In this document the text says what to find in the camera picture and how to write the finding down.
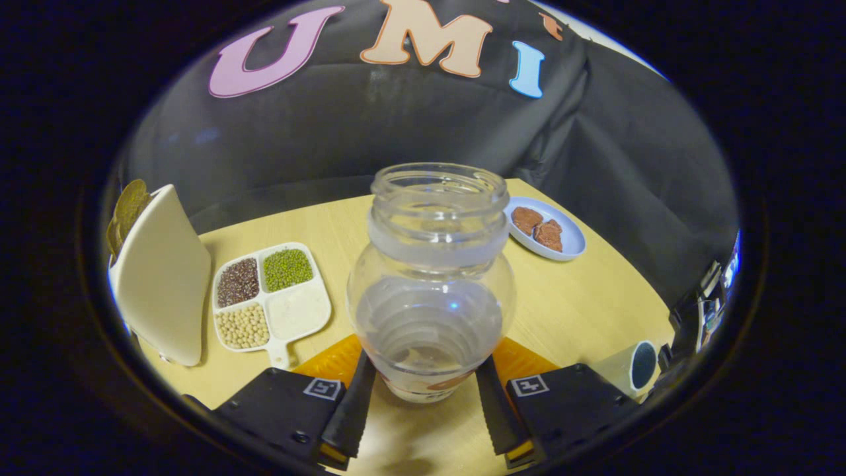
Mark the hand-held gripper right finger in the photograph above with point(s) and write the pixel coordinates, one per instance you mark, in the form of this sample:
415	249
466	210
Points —
568	403

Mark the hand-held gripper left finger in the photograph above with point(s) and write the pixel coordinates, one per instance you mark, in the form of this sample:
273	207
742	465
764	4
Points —
284	410

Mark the white cup with blue inside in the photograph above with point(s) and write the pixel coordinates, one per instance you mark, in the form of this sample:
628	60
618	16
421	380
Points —
618	370

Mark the clear plastic juice bottle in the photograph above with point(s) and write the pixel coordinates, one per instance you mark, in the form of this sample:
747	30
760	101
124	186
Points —
436	251

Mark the wooden table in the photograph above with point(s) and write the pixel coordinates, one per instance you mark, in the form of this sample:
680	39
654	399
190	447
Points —
568	311

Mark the yellow soybean pile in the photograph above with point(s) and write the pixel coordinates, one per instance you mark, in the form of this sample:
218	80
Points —
243	326

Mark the white rice pile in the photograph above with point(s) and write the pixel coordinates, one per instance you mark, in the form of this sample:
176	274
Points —
297	311

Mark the white divided tray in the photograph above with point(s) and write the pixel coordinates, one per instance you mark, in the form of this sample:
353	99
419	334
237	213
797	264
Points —
274	301

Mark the dark red bean pile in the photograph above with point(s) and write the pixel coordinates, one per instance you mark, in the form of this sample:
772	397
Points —
238	282

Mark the green mung bean pile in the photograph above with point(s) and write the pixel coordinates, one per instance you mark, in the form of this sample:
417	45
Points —
287	269

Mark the dark equipment with screen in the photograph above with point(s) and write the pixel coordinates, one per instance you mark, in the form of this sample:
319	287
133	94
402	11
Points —
694	317

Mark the light blue plate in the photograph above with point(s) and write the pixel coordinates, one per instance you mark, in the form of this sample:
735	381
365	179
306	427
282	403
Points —
572	241

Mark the brown meat piece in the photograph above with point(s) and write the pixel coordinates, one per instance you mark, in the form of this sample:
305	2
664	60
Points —
527	219
548	235

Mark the white toaster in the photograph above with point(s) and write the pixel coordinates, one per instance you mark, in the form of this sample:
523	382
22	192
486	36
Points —
165	284

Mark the brown toast slice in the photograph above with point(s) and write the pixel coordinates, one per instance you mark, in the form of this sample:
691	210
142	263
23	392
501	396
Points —
132	201
114	239

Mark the black backdrop cloth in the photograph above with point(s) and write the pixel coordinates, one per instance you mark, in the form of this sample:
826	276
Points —
330	132

